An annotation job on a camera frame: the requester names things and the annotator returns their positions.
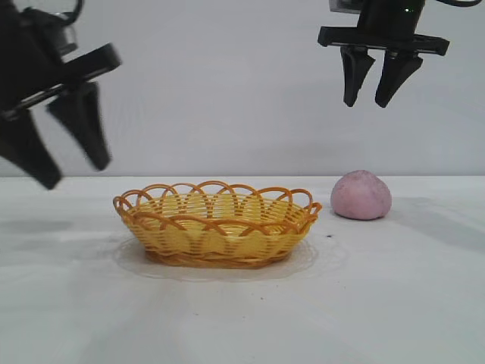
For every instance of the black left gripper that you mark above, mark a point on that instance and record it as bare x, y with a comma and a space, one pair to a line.
26, 60

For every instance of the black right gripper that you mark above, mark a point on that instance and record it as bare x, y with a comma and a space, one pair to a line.
390, 22

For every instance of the pink peach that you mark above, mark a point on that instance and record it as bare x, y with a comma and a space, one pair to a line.
362, 197

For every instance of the yellow woven wicker basket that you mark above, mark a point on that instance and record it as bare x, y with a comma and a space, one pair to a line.
216, 242

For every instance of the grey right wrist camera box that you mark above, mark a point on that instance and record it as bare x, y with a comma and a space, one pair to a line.
345, 5

